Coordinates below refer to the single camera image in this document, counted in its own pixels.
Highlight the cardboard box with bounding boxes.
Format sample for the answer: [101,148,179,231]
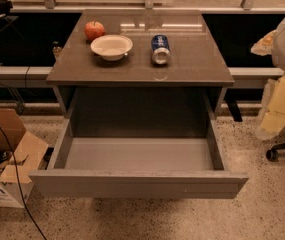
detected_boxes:
[0,108,48,208]

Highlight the black cable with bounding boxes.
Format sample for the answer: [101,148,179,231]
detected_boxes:
[0,100,48,240]

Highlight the white ceramic bowl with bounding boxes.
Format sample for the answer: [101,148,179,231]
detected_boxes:
[91,35,133,61]

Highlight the blue soda can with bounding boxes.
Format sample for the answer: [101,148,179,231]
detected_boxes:
[151,34,171,65]

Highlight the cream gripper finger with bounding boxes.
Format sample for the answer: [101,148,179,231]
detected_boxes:
[251,30,276,56]

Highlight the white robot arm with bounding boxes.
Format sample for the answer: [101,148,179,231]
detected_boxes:
[251,18,285,140]

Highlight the grey drawer cabinet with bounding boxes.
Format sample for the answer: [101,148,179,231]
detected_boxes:
[45,9,235,121]

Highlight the grey top drawer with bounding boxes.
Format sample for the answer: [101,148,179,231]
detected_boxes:
[28,97,250,200]

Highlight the red apple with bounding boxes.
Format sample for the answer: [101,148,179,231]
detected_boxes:
[84,21,105,41]

